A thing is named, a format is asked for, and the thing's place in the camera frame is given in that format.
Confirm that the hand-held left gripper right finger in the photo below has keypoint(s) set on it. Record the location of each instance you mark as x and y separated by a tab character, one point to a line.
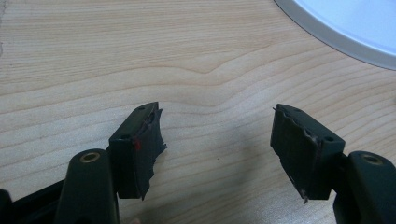
306	155

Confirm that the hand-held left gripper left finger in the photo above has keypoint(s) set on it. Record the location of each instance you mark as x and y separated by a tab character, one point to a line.
132	155

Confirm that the white round plate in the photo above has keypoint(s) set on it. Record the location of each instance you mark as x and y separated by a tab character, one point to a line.
358	21

